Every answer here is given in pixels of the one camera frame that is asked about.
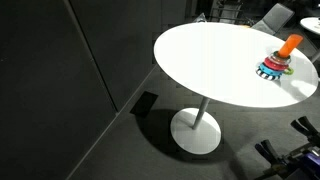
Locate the white table pole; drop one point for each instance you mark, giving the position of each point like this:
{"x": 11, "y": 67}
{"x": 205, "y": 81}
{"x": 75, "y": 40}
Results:
{"x": 201, "y": 113}

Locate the white round table base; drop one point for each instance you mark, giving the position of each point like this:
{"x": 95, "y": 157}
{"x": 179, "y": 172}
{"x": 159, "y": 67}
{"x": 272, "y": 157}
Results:
{"x": 186, "y": 136}

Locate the small white side table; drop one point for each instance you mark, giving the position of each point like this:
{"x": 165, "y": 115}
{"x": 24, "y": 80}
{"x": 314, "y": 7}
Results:
{"x": 311, "y": 24}

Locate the black floor plate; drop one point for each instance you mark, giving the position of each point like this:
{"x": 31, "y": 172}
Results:
{"x": 144, "y": 104}

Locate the orange stacking post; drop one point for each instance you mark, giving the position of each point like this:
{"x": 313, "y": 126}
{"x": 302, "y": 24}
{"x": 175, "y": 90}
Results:
{"x": 289, "y": 46}

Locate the purple mount block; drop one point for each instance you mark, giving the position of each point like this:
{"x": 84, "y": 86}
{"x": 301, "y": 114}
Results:
{"x": 311, "y": 161}

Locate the grey chair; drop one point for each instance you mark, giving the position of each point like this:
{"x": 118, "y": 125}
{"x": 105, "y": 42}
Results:
{"x": 275, "y": 18}

